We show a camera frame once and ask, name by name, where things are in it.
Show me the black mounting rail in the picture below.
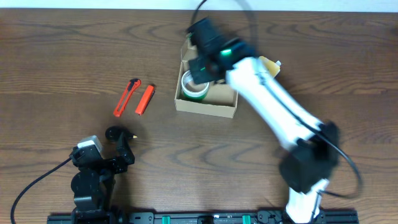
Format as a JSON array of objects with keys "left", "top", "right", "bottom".
[{"left": 47, "top": 210, "right": 359, "bottom": 224}]

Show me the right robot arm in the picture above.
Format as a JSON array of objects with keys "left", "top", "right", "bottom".
[{"left": 187, "top": 18, "right": 338, "bottom": 223}]

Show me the red black utility knife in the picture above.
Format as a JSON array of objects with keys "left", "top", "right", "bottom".
[{"left": 113, "top": 78, "right": 141, "bottom": 117}]

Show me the black teardrop-shaped object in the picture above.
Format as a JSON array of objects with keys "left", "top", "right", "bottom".
[{"left": 105, "top": 126, "right": 137, "bottom": 141}]

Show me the open cardboard box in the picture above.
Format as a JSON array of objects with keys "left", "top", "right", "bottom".
[{"left": 174, "top": 39, "right": 238, "bottom": 118}]

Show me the green tape roll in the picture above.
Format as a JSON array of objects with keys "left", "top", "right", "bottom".
[{"left": 181, "top": 70, "right": 210, "bottom": 101}]

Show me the red blade case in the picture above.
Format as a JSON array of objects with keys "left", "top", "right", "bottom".
[{"left": 135, "top": 85, "right": 155, "bottom": 116}]

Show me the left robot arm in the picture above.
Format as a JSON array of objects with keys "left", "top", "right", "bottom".
[{"left": 70, "top": 130, "right": 136, "bottom": 223}]

